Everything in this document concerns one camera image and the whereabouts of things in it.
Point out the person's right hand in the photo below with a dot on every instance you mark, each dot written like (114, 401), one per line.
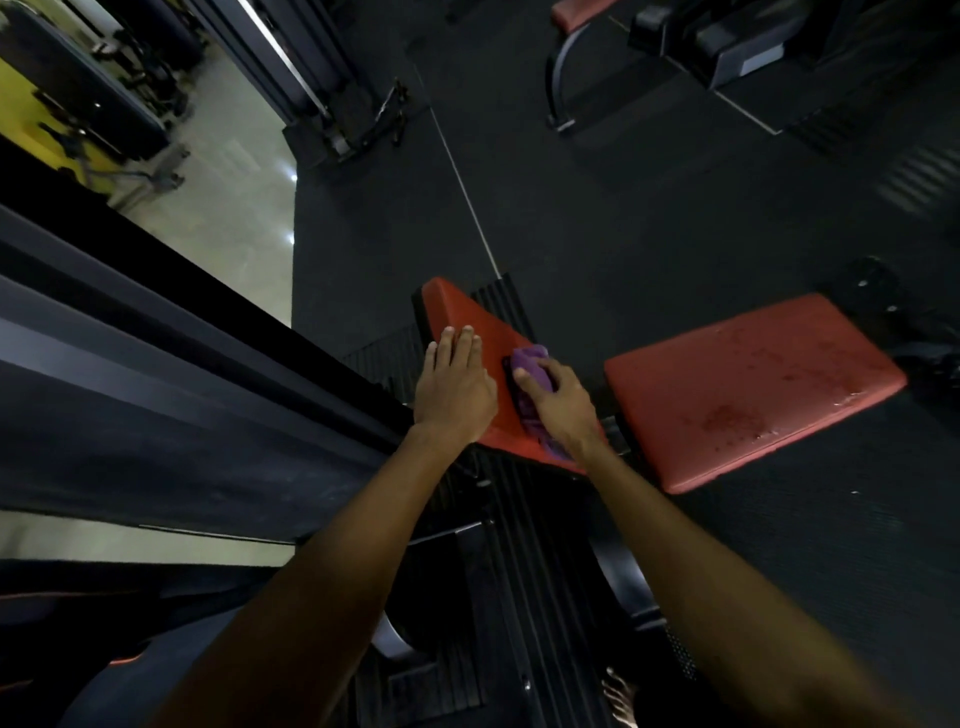
(566, 412)

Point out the person's left hand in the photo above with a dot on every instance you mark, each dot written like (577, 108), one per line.
(452, 397)

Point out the person's right thumb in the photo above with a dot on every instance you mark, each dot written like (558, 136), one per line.
(529, 386)

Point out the person's left thumb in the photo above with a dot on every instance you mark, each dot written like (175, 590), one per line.
(490, 388)

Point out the person's left middle finger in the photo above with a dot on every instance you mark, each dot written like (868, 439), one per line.
(462, 346)

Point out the person's left little finger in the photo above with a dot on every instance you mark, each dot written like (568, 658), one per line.
(430, 358)

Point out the purple cleaning cloth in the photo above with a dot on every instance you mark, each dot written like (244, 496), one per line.
(526, 360)

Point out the person's left forearm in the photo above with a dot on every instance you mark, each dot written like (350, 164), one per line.
(330, 592)

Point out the person's right forearm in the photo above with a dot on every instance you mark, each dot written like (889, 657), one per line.
(720, 600)

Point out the red padded bench backrest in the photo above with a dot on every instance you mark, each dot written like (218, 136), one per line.
(461, 307)

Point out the red padded bench seat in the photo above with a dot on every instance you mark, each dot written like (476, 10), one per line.
(750, 390)

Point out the small red padded seat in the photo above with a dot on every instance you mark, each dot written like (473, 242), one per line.
(574, 11)

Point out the black gym machine base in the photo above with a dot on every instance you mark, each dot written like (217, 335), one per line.
(727, 41)

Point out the yellow and black gym machine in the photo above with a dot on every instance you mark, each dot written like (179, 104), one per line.
(67, 97)

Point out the large black machine frame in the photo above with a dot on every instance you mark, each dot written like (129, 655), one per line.
(150, 375)

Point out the curved black metal frame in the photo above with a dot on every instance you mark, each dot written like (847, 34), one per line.
(556, 75)

